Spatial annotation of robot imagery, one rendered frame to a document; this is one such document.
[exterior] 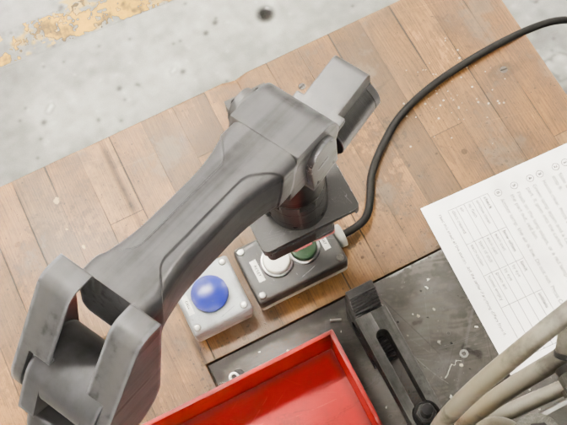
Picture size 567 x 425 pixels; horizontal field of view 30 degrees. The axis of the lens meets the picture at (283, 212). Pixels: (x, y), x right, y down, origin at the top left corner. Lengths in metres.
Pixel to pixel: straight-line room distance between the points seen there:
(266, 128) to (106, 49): 1.56
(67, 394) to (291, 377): 0.39
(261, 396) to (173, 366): 0.10
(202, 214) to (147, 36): 1.61
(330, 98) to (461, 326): 0.34
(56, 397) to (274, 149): 0.25
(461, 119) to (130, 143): 0.38
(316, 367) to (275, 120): 0.37
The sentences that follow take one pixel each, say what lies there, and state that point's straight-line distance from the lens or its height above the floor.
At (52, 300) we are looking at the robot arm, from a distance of 0.75.
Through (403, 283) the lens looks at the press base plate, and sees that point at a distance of 1.15.
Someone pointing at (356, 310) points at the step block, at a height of 0.98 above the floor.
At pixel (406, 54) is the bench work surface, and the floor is 0.90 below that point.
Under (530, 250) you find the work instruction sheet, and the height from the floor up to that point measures 0.90.
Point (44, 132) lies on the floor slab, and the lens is 2.32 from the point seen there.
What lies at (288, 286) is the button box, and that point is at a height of 0.93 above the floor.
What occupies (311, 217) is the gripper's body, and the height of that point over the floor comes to 1.08.
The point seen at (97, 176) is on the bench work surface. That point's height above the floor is 0.90.
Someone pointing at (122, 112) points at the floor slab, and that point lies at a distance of 2.29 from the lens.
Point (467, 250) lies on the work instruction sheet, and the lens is 1.17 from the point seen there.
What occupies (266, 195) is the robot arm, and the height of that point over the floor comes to 1.25.
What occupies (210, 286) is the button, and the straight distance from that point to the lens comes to 1.12.
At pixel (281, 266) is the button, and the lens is 1.12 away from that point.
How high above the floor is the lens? 2.00
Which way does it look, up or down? 68 degrees down
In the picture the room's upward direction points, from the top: 11 degrees counter-clockwise
